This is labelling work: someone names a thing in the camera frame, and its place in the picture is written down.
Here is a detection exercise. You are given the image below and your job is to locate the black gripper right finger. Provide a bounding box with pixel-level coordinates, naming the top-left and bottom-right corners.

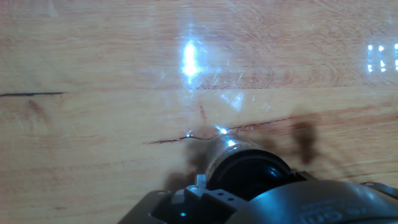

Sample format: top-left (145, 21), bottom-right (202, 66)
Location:
top-left (291, 170), bottom-right (398, 199)

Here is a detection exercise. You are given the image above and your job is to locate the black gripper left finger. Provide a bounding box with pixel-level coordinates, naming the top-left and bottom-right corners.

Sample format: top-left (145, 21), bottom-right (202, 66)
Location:
top-left (118, 174), bottom-right (248, 224)

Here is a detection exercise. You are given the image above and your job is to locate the clear glass jar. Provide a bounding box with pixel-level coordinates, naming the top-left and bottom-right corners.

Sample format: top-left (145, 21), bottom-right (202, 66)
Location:
top-left (205, 133), bottom-right (265, 175)

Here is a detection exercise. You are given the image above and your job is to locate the wooden board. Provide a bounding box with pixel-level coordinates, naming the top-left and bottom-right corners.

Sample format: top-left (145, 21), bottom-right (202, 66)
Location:
top-left (0, 0), bottom-right (398, 224)

